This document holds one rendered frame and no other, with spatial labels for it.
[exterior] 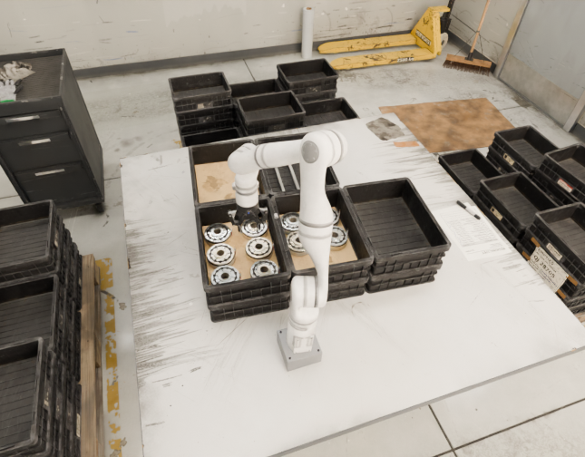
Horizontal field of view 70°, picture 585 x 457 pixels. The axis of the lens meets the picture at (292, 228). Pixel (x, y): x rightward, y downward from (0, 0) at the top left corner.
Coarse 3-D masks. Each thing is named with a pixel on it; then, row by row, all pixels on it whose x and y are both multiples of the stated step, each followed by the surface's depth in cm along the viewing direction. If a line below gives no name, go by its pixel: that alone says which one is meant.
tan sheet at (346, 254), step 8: (280, 216) 175; (344, 248) 164; (352, 248) 164; (296, 256) 160; (304, 256) 161; (336, 256) 161; (344, 256) 161; (352, 256) 161; (296, 264) 158; (304, 264) 158; (312, 264) 158; (328, 264) 158
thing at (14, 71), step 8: (8, 64) 245; (16, 64) 246; (24, 64) 249; (0, 72) 240; (8, 72) 241; (16, 72) 242; (24, 72) 243; (32, 72) 245; (0, 80) 237; (16, 80) 238
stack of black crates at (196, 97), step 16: (176, 80) 301; (192, 80) 305; (208, 80) 309; (224, 80) 302; (176, 96) 303; (192, 96) 283; (208, 96) 287; (224, 96) 292; (176, 112) 289; (192, 112) 292; (208, 112) 297; (224, 112) 301; (192, 128) 302; (208, 128) 306; (224, 128) 310
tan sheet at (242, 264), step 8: (232, 232) 168; (232, 240) 165; (240, 240) 165; (248, 240) 165; (208, 248) 162; (240, 248) 162; (240, 256) 160; (272, 256) 160; (208, 264) 157; (240, 264) 157; (248, 264) 157; (208, 272) 154; (240, 272) 155; (248, 272) 155; (264, 272) 155
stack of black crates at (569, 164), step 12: (576, 144) 254; (552, 156) 251; (564, 156) 257; (576, 156) 258; (540, 168) 253; (552, 168) 245; (564, 168) 238; (576, 168) 255; (540, 180) 257; (552, 180) 246; (564, 180) 240; (576, 180) 233; (552, 192) 250; (564, 192) 242; (576, 192) 236; (564, 204) 244
